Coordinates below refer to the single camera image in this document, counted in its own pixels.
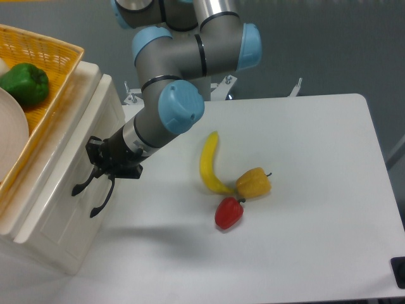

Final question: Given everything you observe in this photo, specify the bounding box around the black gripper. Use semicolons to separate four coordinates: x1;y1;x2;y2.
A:
85;127;143;179

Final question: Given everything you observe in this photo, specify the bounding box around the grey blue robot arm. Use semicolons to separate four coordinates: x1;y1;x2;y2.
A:
86;1;262;179

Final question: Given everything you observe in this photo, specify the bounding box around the white lower drawer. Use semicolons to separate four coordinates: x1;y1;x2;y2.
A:
39;175;115;274

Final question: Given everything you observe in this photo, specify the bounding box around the white drawer cabinet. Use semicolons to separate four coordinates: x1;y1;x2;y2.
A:
1;61;125;274

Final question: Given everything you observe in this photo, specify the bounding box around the beige round plate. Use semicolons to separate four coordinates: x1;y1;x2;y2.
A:
1;89;29;181

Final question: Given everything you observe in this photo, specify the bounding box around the green toy bell pepper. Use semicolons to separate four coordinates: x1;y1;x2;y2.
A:
1;63;49;107

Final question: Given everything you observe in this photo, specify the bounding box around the yellow plastic basket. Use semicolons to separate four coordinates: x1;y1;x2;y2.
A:
1;25;84;200

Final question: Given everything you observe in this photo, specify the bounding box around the yellow toy banana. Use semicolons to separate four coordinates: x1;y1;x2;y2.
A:
199;131;234;194

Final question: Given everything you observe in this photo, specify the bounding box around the white round object in basket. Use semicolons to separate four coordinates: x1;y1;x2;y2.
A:
0;58;9;76

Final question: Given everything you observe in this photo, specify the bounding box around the red toy bell pepper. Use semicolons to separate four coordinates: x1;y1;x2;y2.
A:
215;197;246;230

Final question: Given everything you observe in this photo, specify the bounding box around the yellow toy bell pepper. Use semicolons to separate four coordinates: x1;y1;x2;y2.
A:
236;167;272;199

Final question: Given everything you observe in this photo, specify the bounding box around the black object at table edge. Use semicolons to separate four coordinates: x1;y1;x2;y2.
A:
390;256;405;289

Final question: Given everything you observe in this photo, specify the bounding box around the black top drawer handle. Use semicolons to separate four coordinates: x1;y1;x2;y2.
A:
71;167;97;196

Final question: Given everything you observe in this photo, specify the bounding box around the black drawer handle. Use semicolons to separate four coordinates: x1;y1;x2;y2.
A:
89;177;116;219
71;167;97;196

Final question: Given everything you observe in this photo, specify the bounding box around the black lower drawer handle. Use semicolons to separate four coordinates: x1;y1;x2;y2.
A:
89;177;116;219

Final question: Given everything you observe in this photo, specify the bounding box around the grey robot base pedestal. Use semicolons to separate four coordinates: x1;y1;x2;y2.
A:
189;77;211;101

